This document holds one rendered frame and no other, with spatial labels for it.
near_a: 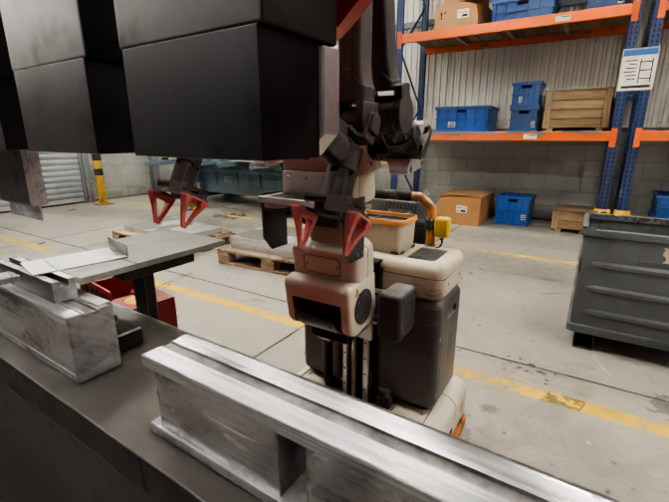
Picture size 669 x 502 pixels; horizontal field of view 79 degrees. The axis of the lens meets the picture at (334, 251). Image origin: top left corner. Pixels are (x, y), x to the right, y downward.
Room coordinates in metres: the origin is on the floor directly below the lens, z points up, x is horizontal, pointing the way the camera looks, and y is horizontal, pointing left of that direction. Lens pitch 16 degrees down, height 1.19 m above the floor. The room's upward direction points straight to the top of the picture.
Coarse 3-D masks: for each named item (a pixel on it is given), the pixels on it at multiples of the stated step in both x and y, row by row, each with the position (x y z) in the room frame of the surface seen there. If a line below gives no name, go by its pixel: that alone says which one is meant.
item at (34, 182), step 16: (0, 160) 0.58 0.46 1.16; (16, 160) 0.55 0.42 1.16; (32, 160) 0.55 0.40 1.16; (0, 176) 0.58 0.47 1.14; (16, 176) 0.55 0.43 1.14; (32, 176) 0.54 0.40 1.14; (0, 192) 0.59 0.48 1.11; (16, 192) 0.56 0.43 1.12; (32, 192) 0.54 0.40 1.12; (16, 208) 0.59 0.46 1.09; (32, 208) 0.56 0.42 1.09
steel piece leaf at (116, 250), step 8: (112, 240) 0.68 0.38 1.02; (104, 248) 0.69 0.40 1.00; (112, 248) 0.68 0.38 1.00; (120, 248) 0.65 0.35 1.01; (56, 256) 0.64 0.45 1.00; (64, 256) 0.64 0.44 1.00; (72, 256) 0.64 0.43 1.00; (80, 256) 0.64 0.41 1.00; (88, 256) 0.64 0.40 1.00; (96, 256) 0.64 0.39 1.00; (104, 256) 0.64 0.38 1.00; (112, 256) 0.64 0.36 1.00; (120, 256) 0.64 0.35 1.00; (56, 264) 0.60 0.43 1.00; (64, 264) 0.60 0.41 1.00; (72, 264) 0.60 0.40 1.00; (80, 264) 0.60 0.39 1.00; (88, 264) 0.60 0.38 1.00
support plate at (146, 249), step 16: (128, 240) 0.75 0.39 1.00; (144, 240) 0.75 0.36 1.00; (160, 240) 0.75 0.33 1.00; (176, 240) 0.75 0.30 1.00; (192, 240) 0.75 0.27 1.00; (208, 240) 0.75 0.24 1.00; (224, 240) 0.76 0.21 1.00; (48, 256) 0.65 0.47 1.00; (128, 256) 0.65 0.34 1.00; (144, 256) 0.65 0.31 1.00; (160, 256) 0.65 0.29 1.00; (176, 256) 0.67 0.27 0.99; (64, 272) 0.56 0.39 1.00; (80, 272) 0.56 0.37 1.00; (96, 272) 0.56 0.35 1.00; (112, 272) 0.58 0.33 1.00
